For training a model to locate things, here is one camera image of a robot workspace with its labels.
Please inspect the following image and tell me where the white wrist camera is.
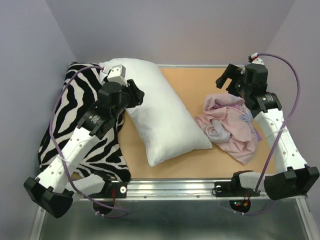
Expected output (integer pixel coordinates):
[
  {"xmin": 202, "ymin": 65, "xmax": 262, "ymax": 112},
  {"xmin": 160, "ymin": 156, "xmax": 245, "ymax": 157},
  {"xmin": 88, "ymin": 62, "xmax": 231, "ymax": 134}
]
[
  {"xmin": 248, "ymin": 53, "xmax": 265, "ymax": 66},
  {"xmin": 106, "ymin": 64, "xmax": 127, "ymax": 86}
]

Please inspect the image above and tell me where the aluminium mounting rail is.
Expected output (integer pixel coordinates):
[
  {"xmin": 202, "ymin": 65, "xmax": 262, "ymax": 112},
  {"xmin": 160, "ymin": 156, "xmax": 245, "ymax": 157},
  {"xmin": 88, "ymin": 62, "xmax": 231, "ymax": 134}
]
[{"xmin": 39, "ymin": 177, "xmax": 308, "ymax": 201}]

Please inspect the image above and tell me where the white pillow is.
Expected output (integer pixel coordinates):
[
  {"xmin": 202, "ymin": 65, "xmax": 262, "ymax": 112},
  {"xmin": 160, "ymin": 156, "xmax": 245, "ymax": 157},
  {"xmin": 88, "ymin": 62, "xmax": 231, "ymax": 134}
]
[{"xmin": 99, "ymin": 58, "xmax": 213, "ymax": 167}]

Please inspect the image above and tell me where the purple cable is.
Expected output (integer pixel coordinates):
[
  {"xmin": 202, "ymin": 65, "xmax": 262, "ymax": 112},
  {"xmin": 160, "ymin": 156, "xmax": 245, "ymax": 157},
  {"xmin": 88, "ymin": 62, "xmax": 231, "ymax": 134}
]
[
  {"xmin": 254, "ymin": 52, "xmax": 300, "ymax": 216},
  {"xmin": 48, "ymin": 65, "xmax": 130, "ymax": 219}
]

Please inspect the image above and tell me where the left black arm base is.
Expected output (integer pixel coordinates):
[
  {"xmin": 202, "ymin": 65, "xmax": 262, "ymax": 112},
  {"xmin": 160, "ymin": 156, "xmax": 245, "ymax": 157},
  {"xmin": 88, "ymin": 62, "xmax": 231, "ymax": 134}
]
[{"xmin": 89, "ymin": 181, "xmax": 128, "ymax": 218}]

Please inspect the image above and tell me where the zebra striped pillow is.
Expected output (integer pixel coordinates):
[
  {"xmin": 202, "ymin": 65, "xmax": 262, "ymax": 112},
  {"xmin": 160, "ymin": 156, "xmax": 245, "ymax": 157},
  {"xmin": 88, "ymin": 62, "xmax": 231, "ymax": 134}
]
[{"xmin": 52, "ymin": 62, "xmax": 131, "ymax": 182}]

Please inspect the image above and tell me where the purple princess pillowcase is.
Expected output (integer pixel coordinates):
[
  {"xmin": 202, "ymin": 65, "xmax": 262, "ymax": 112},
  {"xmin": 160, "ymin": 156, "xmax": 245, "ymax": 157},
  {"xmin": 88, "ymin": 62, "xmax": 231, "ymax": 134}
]
[{"xmin": 195, "ymin": 93, "xmax": 262, "ymax": 165}]

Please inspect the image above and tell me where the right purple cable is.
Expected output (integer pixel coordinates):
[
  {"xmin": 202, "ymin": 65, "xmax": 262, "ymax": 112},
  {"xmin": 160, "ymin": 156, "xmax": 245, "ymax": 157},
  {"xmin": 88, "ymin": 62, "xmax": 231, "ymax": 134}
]
[{"xmin": 254, "ymin": 52, "xmax": 300, "ymax": 216}]

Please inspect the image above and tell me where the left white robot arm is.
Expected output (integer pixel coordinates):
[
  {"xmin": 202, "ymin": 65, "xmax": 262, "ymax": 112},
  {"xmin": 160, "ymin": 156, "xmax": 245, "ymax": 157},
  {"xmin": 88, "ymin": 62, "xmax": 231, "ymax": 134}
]
[{"xmin": 23, "ymin": 79, "xmax": 145, "ymax": 219}]

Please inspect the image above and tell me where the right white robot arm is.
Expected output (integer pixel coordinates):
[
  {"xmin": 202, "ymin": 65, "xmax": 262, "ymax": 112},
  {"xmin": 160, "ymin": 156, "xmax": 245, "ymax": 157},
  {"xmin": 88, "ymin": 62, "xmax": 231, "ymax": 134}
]
[{"xmin": 216, "ymin": 63, "xmax": 320, "ymax": 201}]

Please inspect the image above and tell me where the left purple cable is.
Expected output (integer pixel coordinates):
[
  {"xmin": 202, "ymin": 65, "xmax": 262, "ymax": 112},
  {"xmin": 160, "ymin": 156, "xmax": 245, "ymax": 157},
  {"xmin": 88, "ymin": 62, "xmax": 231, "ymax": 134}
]
[{"xmin": 48, "ymin": 65, "xmax": 130, "ymax": 219}]

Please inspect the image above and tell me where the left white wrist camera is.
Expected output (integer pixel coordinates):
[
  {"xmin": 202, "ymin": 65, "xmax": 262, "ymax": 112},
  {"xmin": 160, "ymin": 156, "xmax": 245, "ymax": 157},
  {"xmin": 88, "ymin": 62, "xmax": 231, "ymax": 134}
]
[{"xmin": 106, "ymin": 64, "xmax": 127, "ymax": 86}]

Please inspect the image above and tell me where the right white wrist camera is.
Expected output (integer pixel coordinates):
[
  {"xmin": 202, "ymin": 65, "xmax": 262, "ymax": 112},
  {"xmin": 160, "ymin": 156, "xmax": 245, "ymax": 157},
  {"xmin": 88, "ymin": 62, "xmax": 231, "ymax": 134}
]
[{"xmin": 248, "ymin": 53, "xmax": 265, "ymax": 66}]

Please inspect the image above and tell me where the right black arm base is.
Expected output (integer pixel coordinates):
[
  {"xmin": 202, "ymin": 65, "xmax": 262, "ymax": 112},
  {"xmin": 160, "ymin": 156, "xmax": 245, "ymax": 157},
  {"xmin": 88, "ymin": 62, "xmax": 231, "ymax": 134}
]
[{"xmin": 211, "ymin": 170, "xmax": 260, "ymax": 215}]

